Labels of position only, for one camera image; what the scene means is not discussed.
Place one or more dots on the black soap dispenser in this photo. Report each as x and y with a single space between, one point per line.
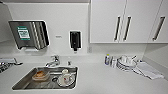
75 39

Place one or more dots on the small chrome sink knob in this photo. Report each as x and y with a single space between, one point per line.
69 62

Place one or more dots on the dish soap bottle blue label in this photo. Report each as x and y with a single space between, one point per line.
107 60

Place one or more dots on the small white bottle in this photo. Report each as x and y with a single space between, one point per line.
114 62

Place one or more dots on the white cup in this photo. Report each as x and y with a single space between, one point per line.
66 76

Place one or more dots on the chrome faucet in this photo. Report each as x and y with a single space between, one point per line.
52 61

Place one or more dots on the white saucer plate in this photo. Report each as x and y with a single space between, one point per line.
72 81

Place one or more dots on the stack of white plates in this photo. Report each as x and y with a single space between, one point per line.
126 64

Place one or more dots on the bowl with orange remains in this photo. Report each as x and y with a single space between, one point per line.
40 74

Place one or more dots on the steel paper towel dispenser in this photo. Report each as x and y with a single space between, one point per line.
28 35

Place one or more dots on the steel sink basin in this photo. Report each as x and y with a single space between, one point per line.
23 85

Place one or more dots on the black drying rack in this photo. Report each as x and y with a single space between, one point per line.
6 63

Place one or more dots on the white wall outlet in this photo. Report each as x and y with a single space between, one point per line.
89 49

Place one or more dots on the small wall label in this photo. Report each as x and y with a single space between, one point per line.
58 36

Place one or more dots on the white wall cabinet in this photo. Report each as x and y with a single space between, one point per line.
3 23
103 20

